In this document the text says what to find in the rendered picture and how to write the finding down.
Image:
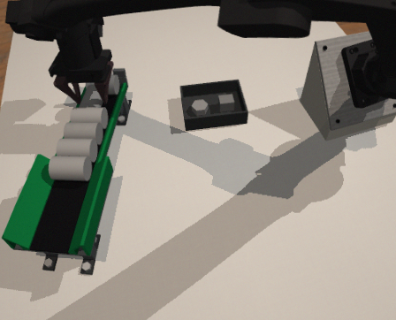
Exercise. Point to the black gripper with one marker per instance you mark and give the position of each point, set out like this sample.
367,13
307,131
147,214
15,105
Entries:
75,63

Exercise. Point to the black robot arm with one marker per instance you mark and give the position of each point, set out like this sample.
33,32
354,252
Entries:
43,19

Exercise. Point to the grey hexagonal prism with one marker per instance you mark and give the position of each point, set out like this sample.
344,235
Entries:
199,107

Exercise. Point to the grey cylinder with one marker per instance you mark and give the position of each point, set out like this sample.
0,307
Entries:
90,114
113,85
91,98
77,147
70,168
84,130

